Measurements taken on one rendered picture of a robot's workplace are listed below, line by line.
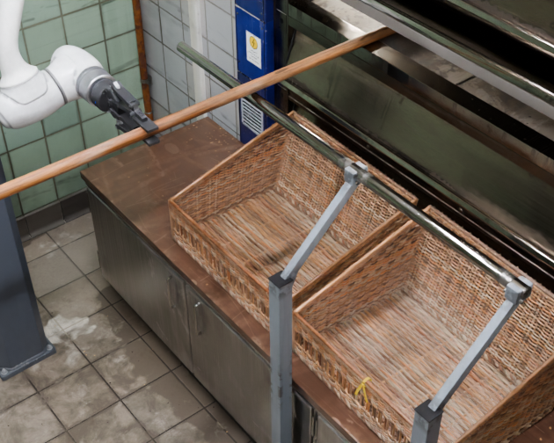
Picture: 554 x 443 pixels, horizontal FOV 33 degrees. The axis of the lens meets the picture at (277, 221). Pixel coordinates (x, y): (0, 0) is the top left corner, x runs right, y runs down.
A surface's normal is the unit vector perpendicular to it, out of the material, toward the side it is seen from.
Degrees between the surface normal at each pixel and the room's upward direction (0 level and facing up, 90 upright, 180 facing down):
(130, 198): 0
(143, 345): 0
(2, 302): 90
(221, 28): 90
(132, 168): 0
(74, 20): 90
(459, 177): 70
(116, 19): 90
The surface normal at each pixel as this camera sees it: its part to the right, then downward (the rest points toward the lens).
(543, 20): -0.74, 0.12
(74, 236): 0.00, -0.76
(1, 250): 0.63, 0.50
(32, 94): 0.49, 0.18
